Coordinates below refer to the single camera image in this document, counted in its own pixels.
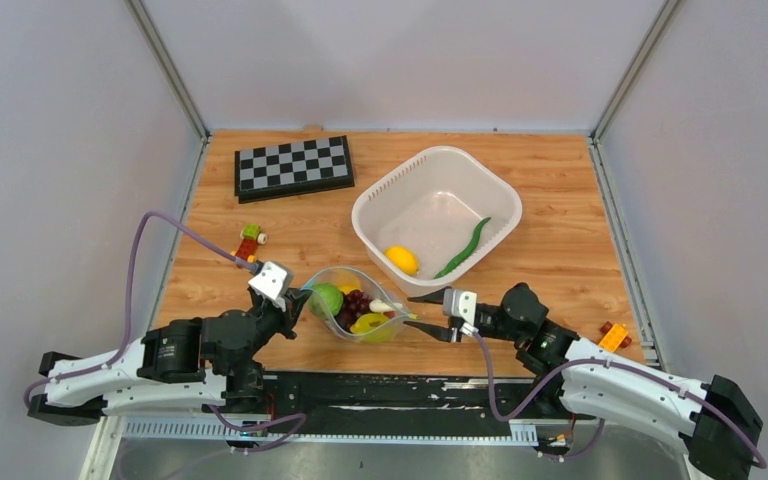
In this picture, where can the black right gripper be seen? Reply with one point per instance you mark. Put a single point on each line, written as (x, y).
(440, 333)

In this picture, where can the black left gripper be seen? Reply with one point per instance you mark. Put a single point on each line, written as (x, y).
(293, 301)

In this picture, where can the green custard apple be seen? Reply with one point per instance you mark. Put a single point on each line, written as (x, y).
(326, 300)

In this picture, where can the white garlic bulb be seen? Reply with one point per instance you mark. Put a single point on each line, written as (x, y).
(383, 307)

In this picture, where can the yellow green starfruit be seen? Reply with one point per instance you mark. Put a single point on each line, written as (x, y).
(373, 328)

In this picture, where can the clear zip top bag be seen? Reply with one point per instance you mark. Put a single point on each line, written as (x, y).
(349, 276)

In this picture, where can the purple grape bunch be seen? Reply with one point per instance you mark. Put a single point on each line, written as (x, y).
(354, 306)

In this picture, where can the white plastic basket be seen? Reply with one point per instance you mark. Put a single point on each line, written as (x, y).
(444, 206)

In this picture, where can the yellow lemon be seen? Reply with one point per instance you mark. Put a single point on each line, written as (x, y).
(402, 258)
(348, 289)

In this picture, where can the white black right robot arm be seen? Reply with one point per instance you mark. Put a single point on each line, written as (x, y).
(712, 423)

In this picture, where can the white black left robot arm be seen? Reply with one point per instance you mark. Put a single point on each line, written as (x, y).
(201, 364)

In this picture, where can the red green toy car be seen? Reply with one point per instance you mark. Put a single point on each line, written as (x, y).
(251, 238)

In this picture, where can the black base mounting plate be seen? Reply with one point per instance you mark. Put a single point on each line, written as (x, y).
(378, 405)

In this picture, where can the black grey chessboard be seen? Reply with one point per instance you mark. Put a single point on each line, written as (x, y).
(295, 168)

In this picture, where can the yellow red toy car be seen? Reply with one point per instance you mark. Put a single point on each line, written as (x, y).
(614, 337)

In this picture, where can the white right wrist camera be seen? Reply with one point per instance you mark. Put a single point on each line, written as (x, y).
(460, 307)

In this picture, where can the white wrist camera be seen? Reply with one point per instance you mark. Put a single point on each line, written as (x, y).
(271, 280)
(460, 307)

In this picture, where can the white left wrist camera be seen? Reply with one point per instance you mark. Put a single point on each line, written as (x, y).
(271, 280)

